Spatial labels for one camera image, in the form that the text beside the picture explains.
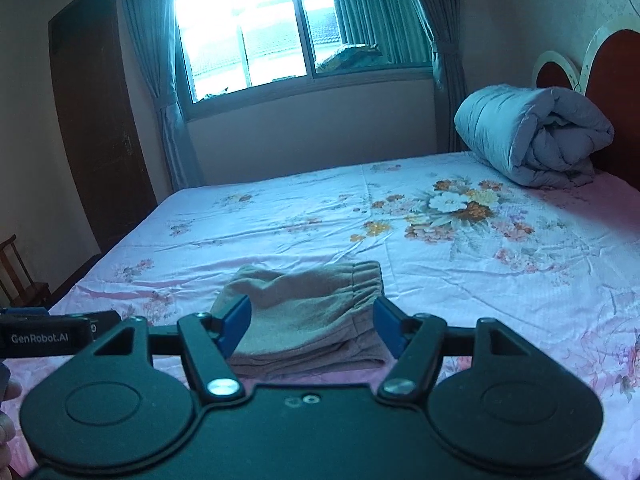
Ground beige fleece pants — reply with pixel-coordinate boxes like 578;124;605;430
210;261;390;379

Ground person's left hand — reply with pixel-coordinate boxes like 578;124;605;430
0;378;22;479

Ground wooden chair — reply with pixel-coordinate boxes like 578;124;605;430
0;234;51;308

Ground bed with floral pink sheet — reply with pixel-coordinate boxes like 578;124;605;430
0;152;640;480

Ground rolled grey-blue quilt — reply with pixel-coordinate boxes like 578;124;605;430
454;84;615;188

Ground cloth bundle on windowsill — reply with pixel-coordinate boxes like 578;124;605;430
316;44;390;74

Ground dark wooden door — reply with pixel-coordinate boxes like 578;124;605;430
49;0;157;252

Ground red and white headboard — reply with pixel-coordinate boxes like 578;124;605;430
532;15;640;188

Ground right teal curtain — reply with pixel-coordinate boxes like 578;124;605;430
414;0;468;153

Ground teal curtain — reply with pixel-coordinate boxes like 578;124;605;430
122;0;204;191
414;0;468;153

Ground left teal curtain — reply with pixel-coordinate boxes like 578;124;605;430
122;0;204;191

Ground window with sliding frame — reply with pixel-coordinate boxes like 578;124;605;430
174;0;432;118

